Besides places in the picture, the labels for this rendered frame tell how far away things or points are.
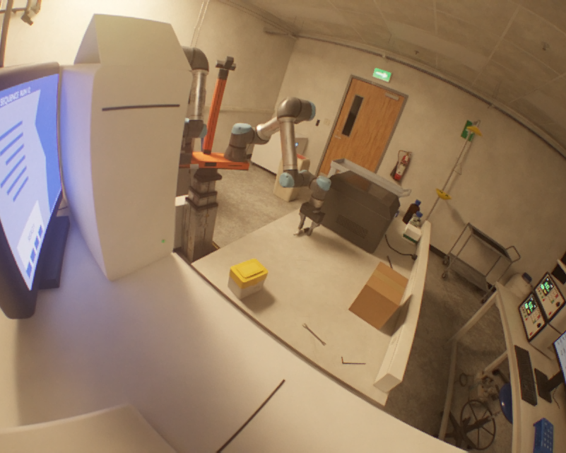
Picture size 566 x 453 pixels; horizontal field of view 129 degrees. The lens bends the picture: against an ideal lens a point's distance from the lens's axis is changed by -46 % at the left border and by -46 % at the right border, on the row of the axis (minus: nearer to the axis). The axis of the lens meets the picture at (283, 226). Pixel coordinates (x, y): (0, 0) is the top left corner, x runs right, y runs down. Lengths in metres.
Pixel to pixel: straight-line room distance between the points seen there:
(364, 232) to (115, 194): 1.37
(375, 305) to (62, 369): 0.98
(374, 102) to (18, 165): 4.44
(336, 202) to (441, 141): 3.08
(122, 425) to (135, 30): 0.25
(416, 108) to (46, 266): 4.37
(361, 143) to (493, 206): 2.52
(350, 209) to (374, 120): 3.13
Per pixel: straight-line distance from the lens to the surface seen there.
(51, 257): 0.28
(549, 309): 2.17
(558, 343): 2.07
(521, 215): 4.74
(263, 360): 0.21
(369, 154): 4.47
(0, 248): 0.19
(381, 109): 4.44
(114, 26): 0.21
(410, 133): 4.33
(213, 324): 0.22
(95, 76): 0.17
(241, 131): 1.57
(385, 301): 1.01
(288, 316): 0.95
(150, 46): 0.21
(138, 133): 0.19
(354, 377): 0.92
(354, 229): 1.49
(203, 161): 1.54
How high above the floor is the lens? 1.62
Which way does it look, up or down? 31 degrees down
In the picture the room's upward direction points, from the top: 19 degrees clockwise
